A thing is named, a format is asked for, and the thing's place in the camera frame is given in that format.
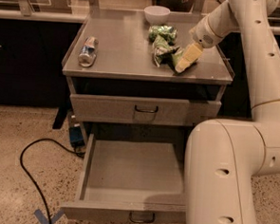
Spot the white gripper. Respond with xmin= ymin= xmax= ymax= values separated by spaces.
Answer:
xmin=175 ymin=17 xmax=222 ymax=74

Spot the green jalapeno chip bag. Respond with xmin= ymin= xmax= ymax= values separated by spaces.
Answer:
xmin=153 ymin=35 xmax=196 ymax=74

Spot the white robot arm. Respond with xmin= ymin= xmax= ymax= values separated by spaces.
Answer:
xmin=184 ymin=0 xmax=280 ymax=224

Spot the grey drawer cabinet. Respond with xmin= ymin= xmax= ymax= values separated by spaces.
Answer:
xmin=63 ymin=9 xmax=233 ymax=139

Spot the closed grey upper drawer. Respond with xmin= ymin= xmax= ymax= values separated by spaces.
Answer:
xmin=70 ymin=94 xmax=221 ymax=127

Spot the open grey middle drawer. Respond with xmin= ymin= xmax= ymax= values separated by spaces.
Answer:
xmin=62 ymin=134 xmax=186 ymax=224

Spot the white bowl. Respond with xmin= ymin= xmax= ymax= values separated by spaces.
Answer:
xmin=144 ymin=6 xmax=170 ymax=26

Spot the crushed plastic water bottle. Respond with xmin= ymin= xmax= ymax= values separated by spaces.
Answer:
xmin=78 ymin=37 xmax=99 ymax=67

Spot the blue power adapter box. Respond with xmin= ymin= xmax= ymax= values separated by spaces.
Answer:
xmin=68 ymin=126 xmax=84 ymax=148

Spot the blue tape cross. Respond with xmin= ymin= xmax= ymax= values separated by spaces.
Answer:
xmin=34 ymin=210 xmax=64 ymax=224

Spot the black upper drawer handle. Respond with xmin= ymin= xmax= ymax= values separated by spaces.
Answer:
xmin=134 ymin=105 xmax=159 ymax=114

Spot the black drawer handle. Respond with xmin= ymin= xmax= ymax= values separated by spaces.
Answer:
xmin=129 ymin=212 xmax=156 ymax=224
xmin=134 ymin=105 xmax=159 ymax=114

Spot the black cable left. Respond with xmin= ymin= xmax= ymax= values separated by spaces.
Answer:
xmin=15 ymin=136 xmax=87 ymax=224

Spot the black middle drawer handle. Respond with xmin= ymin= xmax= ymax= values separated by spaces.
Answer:
xmin=129 ymin=212 xmax=156 ymax=224

